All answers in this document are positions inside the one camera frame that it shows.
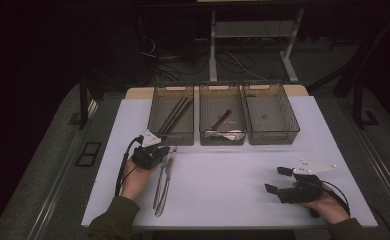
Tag black metal stand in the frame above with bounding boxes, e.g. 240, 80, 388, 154
78, 66, 99, 131
332, 9, 390, 129

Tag person's left hand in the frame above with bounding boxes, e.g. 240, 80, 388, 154
120, 159, 157, 202

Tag brown wooden spoon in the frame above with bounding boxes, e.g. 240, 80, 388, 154
206, 109, 232, 132

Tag brown wooden chopstick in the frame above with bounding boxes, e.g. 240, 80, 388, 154
158, 96, 186, 134
160, 97, 188, 134

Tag metal fork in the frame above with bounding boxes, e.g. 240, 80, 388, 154
152, 156, 169, 210

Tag smoky clear plastic bin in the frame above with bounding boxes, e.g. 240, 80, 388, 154
198, 83, 247, 147
146, 83, 196, 147
242, 82, 301, 146

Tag white table mat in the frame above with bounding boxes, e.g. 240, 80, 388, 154
81, 95, 378, 229

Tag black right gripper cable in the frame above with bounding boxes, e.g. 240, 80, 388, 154
321, 179, 351, 216

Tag white ceramic spoon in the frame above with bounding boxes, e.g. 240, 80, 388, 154
204, 129, 246, 142

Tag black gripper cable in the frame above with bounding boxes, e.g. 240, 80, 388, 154
321, 179, 351, 216
115, 134, 144, 198

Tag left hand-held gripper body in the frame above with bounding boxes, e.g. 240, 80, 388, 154
131, 129, 162, 170

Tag person's right hand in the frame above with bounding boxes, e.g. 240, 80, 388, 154
301, 183, 351, 225

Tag tangle of floor cables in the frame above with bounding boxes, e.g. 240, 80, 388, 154
139, 33, 267, 83

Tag white metal desk frame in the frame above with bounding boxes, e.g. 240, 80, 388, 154
208, 8, 306, 84

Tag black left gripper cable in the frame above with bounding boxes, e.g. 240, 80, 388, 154
115, 134, 144, 198

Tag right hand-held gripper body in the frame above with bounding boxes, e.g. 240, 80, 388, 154
276, 158, 337, 204

